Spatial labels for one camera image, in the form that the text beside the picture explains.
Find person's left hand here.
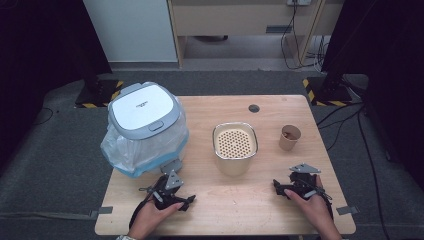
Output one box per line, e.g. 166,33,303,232
128,198,185,239

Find black curtain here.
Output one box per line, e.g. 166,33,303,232
321,0,424,183
0,0,113,168

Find brown paper cup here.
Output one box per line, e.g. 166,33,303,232
278,124,302,152

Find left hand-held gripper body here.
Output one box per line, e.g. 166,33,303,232
145,169,188,211

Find grey tape strip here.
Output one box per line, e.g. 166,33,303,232
335,205,360,216
89,206,114,220

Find stand base with hazard tape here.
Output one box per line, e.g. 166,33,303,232
74,78,125,109
302,75,354,108

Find clear plastic bin liner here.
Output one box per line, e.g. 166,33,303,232
100,99,190,178

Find dark round object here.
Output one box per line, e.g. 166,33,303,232
194,35,229,43

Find person's right hand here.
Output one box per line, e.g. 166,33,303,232
284,175,338,234

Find black hanging cables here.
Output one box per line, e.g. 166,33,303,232
280,3,323,71

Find grey white pedal trash can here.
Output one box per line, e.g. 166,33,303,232
100,81,190,178

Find beige strainer container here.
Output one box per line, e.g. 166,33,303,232
212,121,259,178

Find thin black floor cable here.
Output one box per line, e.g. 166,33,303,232
357,109,392,240

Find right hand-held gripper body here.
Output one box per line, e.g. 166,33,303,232
284,162,326,200

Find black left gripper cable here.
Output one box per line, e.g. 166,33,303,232
129,186,159,230

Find white cabinet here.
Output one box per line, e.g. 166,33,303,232
83,0,178,63

